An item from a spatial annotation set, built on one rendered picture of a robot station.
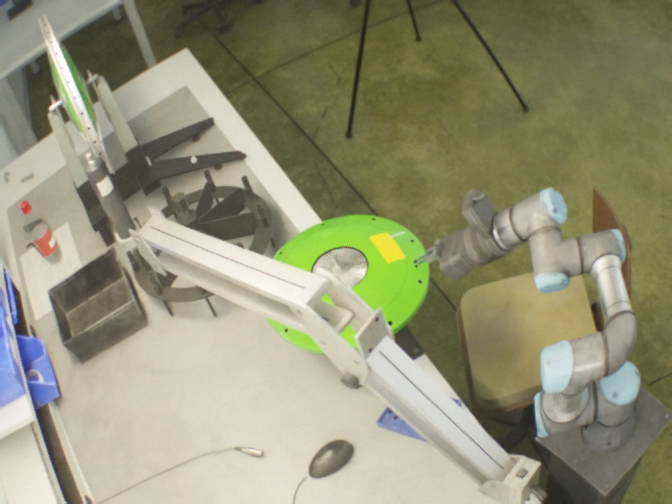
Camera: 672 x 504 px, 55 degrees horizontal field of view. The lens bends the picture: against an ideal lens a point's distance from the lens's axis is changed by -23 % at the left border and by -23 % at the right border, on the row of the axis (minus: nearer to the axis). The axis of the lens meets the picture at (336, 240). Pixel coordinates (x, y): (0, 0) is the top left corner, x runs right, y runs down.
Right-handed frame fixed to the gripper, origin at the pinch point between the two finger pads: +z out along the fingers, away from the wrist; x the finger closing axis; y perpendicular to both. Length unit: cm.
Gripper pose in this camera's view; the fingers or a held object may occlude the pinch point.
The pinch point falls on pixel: (414, 262)
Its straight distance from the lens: 143.0
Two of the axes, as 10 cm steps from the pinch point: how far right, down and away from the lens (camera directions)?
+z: -6.4, 3.4, 6.9
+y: 7.3, 5.6, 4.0
